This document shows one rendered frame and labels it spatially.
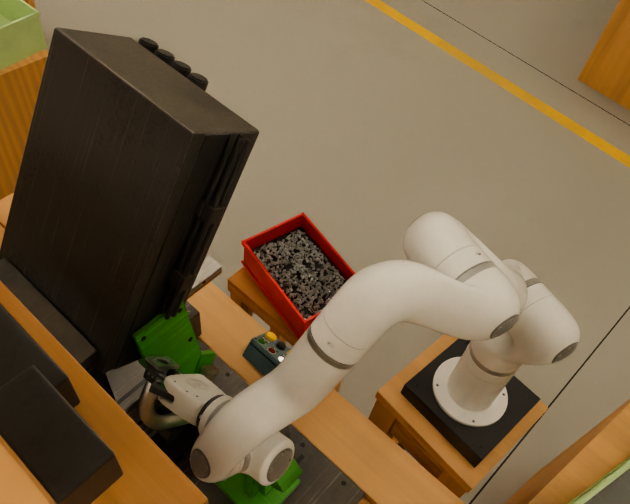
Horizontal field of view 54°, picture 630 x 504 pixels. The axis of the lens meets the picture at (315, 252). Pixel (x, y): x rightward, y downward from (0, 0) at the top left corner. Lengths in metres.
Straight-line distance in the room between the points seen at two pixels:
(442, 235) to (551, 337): 0.40
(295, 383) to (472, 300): 0.29
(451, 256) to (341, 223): 2.10
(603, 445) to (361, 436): 0.67
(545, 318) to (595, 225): 2.24
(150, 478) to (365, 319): 0.34
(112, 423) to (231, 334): 0.81
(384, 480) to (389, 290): 0.72
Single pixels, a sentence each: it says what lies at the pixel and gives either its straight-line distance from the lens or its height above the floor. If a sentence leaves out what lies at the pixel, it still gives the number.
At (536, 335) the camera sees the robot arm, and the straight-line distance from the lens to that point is 1.27.
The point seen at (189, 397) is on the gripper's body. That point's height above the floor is 1.27.
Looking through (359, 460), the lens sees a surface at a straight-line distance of 1.49.
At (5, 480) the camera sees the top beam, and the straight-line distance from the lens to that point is 0.39.
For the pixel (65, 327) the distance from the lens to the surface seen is 1.26.
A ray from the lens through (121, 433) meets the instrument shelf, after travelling 0.82.
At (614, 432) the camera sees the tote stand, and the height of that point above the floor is 0.79.
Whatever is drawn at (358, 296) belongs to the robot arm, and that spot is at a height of 1.60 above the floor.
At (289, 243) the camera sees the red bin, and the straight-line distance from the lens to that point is 1.78.
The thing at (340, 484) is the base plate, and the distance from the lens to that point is 1.47.
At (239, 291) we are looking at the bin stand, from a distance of 1.79.
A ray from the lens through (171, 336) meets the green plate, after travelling 1.24.
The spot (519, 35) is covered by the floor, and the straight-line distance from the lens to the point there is 4.63.
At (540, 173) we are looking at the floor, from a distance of 3.61.
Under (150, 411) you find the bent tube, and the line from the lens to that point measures 1.27.
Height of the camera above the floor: 2.29
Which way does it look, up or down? 53 degrees down
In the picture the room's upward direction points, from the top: 10 degrees clockwise
